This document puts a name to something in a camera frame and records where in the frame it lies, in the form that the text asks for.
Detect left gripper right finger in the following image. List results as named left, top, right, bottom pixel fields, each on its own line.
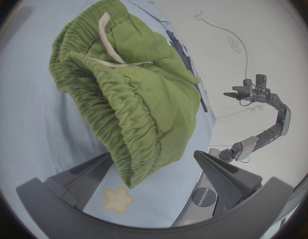
left=193, top=150, right=263, bottom=210

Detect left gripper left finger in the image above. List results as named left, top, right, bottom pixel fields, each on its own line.
left=44, top=152, right=115, bottom=211

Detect green shorts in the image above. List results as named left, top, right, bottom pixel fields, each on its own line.
left=49, top=0, right=201, bottom=190

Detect dark blue garment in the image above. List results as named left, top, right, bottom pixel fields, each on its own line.
left=166, top=30, right=209, bottom=113

